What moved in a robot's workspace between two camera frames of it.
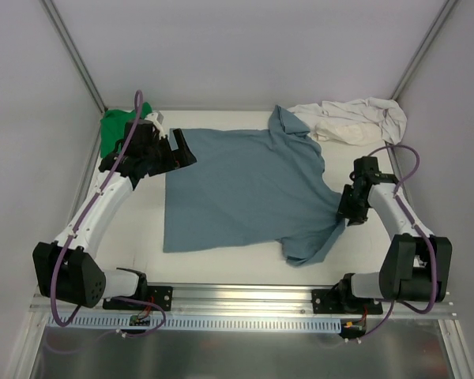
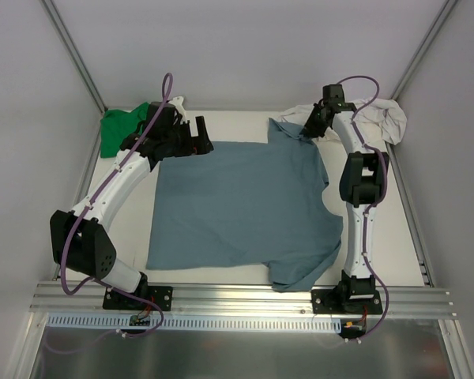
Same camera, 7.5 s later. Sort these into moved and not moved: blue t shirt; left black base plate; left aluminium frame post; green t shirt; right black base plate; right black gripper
Moved: right black gripper; blue t shirt
Not moved: left black base plate; right black base plate; left aluminium frame post; green t shirt
